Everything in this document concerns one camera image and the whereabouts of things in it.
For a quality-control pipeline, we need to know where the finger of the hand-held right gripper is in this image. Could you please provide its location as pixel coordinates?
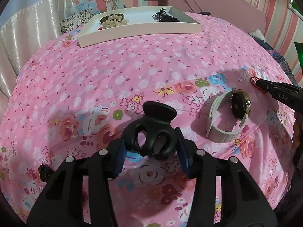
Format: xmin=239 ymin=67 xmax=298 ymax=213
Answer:
xmin=256 ymin=79 xmax=278 ymax=95

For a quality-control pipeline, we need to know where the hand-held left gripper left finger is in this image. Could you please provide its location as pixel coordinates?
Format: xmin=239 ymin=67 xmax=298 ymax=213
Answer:
xmin=26 ymin=126 xmax=128 ymax=227

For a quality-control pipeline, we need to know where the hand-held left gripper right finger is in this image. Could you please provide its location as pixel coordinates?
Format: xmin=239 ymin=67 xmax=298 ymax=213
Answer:
xmin=174 ymin=126 xmax=279 ymax=227

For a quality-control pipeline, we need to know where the red cord charm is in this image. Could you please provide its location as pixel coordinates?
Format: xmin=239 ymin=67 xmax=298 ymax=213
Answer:
xmin=250 ymin=76 xmax=269 ymax=93

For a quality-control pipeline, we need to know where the black hair claw clip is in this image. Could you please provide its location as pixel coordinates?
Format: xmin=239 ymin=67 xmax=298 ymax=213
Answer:
xmin=125 ymin=101 xmax=178 ymax=158

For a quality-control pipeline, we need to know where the black fabric scrunchie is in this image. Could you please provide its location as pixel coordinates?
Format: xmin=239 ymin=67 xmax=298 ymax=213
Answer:
xmin=159 ymin=14 xmax=181 ymax=24

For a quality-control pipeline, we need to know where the white shallow box tray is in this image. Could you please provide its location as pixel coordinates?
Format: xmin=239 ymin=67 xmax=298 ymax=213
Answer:
xmin=77 ymin=6 xmax=202 ymax=49

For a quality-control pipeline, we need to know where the black leather cord bracelet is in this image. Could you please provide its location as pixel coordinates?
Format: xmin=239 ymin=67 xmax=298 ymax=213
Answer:
xmin=152 ymin=8 xmax=167 ymax=21

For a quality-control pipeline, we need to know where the beige fabric scrunchie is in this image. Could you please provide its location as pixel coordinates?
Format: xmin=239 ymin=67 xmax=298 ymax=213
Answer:
xmin=101 ymin=14 xmax=129 ymax=28

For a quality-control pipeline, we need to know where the dark wooden bead bracelet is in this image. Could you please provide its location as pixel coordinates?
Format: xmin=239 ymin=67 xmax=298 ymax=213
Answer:
xmin=100 ymin=16 xmax=114 ymax=26

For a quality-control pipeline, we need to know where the person's right hand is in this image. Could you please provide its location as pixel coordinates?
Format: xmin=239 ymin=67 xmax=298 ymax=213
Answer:
xmin=293 ymin=112 xmax=303 ymax=168

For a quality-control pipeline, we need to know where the dark blue patterned blanket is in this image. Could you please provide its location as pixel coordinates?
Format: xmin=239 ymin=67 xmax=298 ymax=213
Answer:
xmin=255 ymin=37 xmax=299 ymax=86

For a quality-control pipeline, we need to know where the white pillow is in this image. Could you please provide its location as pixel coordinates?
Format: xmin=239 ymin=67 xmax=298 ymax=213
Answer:
xmin=250 ymin=28 xmax=267 ymax=41

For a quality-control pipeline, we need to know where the amber pendant with dark knot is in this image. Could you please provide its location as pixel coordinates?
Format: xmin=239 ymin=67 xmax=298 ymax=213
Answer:
xmin=37 ymin=164 xmax=55 ymax=183

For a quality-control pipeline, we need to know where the pink headboard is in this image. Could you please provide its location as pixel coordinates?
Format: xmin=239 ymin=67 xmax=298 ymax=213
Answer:
xmin=165 ymin=0 xmax=267 ymax=39

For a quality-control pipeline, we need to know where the black and white patterned bag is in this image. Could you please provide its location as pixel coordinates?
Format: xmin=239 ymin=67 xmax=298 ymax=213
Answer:
xmin=60 ymin=9 xmax=93 ymax=35

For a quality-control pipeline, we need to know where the light blue gift bag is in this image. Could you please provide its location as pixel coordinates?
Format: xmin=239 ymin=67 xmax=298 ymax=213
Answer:
xmin=75 ymin=1 xmax=98 ymax=14

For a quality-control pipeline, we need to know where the white strap wristwatch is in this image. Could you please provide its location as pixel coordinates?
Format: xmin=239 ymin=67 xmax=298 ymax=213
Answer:
xmin=205 ymin=89 xmax=252 ymax=144

